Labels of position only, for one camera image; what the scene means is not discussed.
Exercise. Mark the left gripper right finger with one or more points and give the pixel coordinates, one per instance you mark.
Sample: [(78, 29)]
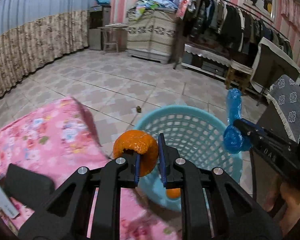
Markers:
[(213, 205)]

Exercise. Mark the grey patterned cloth cover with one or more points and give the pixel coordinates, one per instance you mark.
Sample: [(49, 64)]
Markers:
[(284, 94)]

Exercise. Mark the black wallet case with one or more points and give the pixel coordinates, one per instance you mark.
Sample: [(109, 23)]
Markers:
[(27, 187)]

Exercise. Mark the whole orange in basket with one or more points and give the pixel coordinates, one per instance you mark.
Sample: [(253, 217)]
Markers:
[(173, 193)]

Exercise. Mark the person's hand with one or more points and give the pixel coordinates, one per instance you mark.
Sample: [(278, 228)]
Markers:
[(291, 196)]

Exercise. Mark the grey water dispenser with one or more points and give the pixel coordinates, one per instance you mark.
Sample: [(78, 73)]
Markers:
[(99, 16)]

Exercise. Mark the low shelf with lace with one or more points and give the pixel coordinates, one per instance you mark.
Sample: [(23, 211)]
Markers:
[(204, 60)]

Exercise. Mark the chest with patterned cover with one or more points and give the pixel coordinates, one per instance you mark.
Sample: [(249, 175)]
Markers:
[(151, 36)]

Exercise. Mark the blue plastic bag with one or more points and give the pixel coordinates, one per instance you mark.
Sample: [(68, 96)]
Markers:
[(234, 140)]

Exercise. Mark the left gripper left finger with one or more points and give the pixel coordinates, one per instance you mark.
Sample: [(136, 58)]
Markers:
[(87, 204)]

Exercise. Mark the blue and floral curtain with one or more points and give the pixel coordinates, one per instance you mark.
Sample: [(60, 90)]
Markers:
[(36, 32)]

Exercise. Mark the teal plastic laundry basket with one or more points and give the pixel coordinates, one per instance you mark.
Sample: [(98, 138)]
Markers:
[(196, 134)]

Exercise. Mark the wooden stool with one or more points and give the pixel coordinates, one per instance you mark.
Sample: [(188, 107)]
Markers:
[(240, 74)]

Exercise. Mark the pink floral tablecloth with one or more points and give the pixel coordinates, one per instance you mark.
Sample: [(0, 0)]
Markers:
[(57, 139)]

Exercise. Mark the clothes rack with garments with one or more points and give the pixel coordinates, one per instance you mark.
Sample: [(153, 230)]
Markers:
[(232, 30)]

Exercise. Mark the pile of folded bedding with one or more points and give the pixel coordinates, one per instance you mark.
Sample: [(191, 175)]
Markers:
[(151, 4)]

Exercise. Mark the small folding table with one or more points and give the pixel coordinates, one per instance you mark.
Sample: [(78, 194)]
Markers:
[(114, 37)]

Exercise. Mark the white card box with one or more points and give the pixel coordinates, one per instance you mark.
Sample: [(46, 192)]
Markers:
[(6, 205)]

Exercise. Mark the orange peel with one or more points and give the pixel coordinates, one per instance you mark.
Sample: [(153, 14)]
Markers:
[(142, 143)]

